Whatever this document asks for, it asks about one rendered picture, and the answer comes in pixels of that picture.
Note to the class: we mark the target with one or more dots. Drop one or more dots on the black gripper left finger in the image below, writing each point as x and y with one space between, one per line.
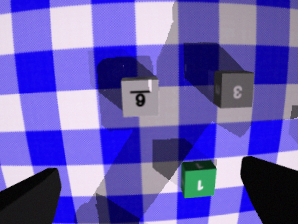
32 201

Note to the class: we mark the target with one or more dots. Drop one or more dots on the green block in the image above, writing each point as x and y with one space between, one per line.
198 178

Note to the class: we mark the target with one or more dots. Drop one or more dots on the grey block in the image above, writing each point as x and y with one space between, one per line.
140 96
233 89

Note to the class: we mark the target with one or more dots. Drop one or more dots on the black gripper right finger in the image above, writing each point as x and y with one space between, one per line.
273 190

